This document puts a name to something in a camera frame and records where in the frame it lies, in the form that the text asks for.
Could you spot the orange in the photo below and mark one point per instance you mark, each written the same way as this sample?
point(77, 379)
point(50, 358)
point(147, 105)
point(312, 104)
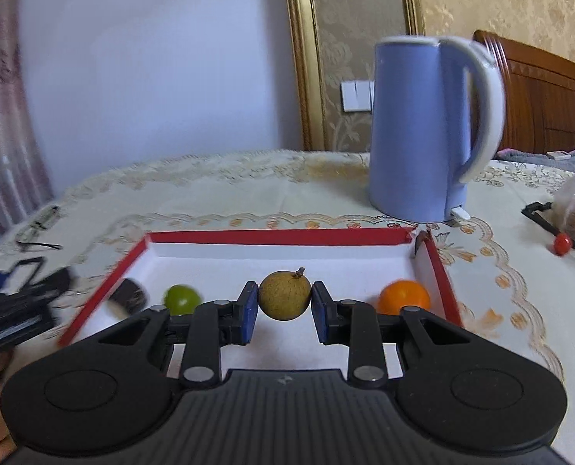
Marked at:
point(403, 295)

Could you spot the red shallow cardboard box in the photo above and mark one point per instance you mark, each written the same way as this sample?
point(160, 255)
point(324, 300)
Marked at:
point(278, 237)

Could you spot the small red cherry tomato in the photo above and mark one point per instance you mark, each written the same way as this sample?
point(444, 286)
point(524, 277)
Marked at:
point(563, 243)

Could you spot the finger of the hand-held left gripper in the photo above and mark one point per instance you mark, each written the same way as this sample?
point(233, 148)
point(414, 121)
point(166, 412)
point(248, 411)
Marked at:
point(57, 283)

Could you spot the dark sugarcane piece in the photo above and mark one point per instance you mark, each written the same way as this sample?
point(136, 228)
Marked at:
point(130, 295)

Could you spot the black holder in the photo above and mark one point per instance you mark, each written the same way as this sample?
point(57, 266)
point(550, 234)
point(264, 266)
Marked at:
point(534, 212)

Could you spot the white wall switch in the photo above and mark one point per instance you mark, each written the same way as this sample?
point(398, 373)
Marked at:
point(357, 96)

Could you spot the gold wall panel frame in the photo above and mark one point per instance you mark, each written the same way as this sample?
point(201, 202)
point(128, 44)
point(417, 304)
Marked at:
point(304, 58)

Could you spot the grey blanket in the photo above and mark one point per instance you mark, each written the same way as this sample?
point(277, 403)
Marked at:
point(534, 157)

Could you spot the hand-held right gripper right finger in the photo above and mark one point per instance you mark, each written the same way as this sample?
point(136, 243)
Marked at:
point(320, 317)

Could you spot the pink patterned curtain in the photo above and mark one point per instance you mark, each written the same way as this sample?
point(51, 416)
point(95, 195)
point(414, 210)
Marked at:
point(1, 131)

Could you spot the wooden headboard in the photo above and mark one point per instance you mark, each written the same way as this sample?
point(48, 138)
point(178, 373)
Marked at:
point(549, 101)

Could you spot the black eyeglasses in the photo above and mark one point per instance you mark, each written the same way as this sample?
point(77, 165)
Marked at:
point(38, 232)

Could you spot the large green tomato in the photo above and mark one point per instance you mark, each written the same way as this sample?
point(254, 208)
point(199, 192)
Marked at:
point(182, 298)

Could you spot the brown longan with stem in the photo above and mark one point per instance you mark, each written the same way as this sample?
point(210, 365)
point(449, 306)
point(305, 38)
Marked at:
point(285, 295)

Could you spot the black plastic frame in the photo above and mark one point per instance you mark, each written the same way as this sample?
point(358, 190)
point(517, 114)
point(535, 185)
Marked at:
point(28, 262)

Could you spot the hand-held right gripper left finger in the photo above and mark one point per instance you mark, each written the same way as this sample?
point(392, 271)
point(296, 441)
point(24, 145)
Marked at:
point(248, 312)

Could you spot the blue electric kettle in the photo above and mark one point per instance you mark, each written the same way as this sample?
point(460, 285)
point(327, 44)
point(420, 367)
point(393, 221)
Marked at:
point(413, 131)

